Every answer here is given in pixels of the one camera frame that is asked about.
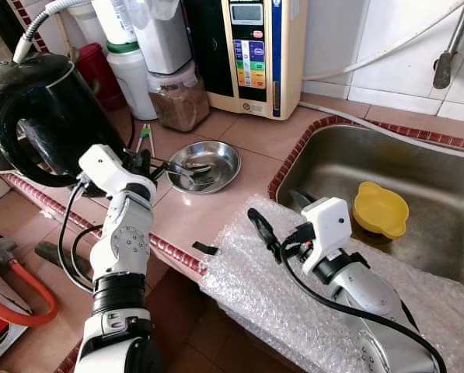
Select red plastic container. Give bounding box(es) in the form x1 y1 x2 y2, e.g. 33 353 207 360
75 43 127 111

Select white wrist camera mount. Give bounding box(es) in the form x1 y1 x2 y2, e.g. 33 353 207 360
300 197 353 265
78 145 139 195

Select cream water ionizer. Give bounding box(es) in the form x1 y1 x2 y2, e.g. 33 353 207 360
183 0 309 121

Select metal wall faucet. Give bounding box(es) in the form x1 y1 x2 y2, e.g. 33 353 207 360
434 0 464 90

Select black electric kettle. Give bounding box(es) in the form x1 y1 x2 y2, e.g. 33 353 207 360
0 53 127 187

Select clear jar brown powder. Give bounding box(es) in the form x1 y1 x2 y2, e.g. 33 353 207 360
148 62 211 133

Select dark oblong stone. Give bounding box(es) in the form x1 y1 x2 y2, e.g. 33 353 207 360
36 241 85 273

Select clear bubble wrap sheet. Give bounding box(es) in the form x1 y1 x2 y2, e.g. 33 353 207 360
201 194 464 373

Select grey flexible shower hose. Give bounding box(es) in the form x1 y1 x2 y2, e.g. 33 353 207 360
12 0 89 64

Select yellow plastic bowl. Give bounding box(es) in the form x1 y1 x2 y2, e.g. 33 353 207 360
353 181 410 240

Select thin white tube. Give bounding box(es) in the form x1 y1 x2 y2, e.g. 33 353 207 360
298 101 464 156

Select metal spoon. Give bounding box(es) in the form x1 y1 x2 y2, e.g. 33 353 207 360
163 159 214 176

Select white water hose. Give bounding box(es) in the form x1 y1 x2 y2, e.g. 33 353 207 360
302 4 464 82

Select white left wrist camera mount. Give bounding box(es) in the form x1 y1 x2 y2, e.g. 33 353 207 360
78 145 139 195

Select orange gas hose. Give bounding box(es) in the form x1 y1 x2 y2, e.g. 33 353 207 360
0 260 60 327

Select white labelled bottle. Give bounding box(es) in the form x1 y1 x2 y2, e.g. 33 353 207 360
90 0 139 46

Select white bottle green cap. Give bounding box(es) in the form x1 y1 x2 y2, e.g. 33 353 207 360
106 40 159 121

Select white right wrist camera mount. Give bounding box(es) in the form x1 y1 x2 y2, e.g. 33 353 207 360
300 197 353 265

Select stainless steel bowl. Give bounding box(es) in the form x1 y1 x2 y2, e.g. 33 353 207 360
166 141 242 195

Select grey plastic canister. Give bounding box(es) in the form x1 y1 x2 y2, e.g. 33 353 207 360
131 0 194 76

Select small green metal tongs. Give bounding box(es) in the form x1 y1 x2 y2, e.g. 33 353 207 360
134 123 156 156

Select stainless steel sink basin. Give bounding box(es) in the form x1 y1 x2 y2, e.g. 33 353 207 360
282 124 464 290

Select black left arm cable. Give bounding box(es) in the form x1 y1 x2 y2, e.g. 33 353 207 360
58 179 100 295

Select black tape piece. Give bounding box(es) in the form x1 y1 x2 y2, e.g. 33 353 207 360
193 242 219 256

